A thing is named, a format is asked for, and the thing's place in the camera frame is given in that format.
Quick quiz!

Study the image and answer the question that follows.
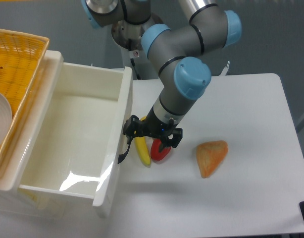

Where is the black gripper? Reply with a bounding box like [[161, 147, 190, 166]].
[[123, 115, 183, 152]]

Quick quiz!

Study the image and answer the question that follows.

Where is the black top drawer handle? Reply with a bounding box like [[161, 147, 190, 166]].
[[117, 138, 132, 164]]

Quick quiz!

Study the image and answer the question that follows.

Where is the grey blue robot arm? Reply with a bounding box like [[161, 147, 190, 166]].
[[82, 0, 242, 149]]

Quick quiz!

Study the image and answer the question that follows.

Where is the white drawer cabinet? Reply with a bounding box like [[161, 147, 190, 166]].
[[0, 51, 70, 219]]

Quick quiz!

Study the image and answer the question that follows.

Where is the yellow banana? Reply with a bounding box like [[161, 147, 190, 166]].
[[135, 136, 151, 167]]

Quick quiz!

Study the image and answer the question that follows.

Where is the red bell pepper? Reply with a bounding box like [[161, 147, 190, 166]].
[[150, 139, 171, 161]]

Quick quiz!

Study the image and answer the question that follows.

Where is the orange triangular bread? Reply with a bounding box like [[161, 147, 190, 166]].
[[196, 140, 229, 179]]

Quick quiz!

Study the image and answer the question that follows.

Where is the white plate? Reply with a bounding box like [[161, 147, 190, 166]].
[[0, 93, 12, 146]]

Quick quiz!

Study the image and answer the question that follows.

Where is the yellow woven basket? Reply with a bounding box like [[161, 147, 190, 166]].
[[0, 29, 50, 170]]

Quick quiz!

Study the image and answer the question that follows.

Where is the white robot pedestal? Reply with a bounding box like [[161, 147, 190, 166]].
[[110, 13, 165, 81]]

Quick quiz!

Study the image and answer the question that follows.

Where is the white table clamp bracket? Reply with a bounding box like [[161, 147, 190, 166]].
[[221, 61, 230, 76]]

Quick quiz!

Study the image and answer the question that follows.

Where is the black cable on pedestal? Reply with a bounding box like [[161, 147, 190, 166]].
[[127, 38, 142, 80]]

